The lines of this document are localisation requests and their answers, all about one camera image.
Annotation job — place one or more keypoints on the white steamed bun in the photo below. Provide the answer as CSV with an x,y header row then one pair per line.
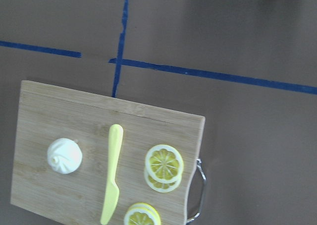
x,y
64,156

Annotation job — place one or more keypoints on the yellow plastic knife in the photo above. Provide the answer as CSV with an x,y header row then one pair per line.
x,y
112,191

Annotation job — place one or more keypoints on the upper yellow lemon slice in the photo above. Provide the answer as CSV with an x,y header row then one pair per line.
x,y
164,163

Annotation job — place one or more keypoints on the yellow lemon slice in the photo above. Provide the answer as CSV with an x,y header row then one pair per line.
x,y
164,163
142,214
161,187

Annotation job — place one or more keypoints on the lower yellow lemon slice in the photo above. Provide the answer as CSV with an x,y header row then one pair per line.
x,y
161,187

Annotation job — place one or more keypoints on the wooden cutting board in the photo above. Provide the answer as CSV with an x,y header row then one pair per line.
x,y
48,112

